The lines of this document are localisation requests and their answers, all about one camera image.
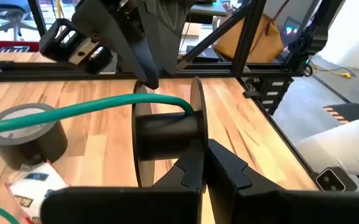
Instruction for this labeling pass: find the yellow plug with cable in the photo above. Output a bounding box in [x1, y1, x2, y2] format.
[310, 60, 357, 79]

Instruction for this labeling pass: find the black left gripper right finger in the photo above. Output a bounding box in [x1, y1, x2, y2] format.
[206, 139, 359, 224]

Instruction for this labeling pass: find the person's leg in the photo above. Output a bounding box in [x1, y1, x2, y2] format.
[294, 116, 359, 185]

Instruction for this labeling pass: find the black orange-striped mat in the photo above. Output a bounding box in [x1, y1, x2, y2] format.
[323, 102, 359, 125]

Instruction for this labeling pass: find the green cord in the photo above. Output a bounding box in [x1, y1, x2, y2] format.
[0, 93, 195, 224]

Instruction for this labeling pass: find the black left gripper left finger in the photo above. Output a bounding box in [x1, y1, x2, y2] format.
[40, 139, 205, 224]

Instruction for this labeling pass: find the white packing tape red dispenser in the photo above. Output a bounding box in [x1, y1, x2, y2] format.
[5, 161, 70, 224]

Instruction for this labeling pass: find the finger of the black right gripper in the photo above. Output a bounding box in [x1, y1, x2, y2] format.
[141, 0, 195, 76]
[72, 0, 161, 90]

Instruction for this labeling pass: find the black aluminium rig frame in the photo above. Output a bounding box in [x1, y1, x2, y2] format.
[0, 0, 323, 187]

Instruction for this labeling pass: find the black plastic cable spool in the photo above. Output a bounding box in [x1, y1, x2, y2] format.
[131, 76, 210, 188]

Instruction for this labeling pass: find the black tape roll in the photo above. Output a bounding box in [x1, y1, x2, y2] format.
[0, 103, 69, 171]

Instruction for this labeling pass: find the black labelled hub box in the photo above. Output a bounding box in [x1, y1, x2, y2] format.
[243, 77, 294, 116]

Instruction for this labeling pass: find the grey swivel office chair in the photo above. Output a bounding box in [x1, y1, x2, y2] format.
[0, 0, 40, 45]

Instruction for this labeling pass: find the brown leather bag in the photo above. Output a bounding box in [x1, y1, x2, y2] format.
[213, 14, 286, 63]

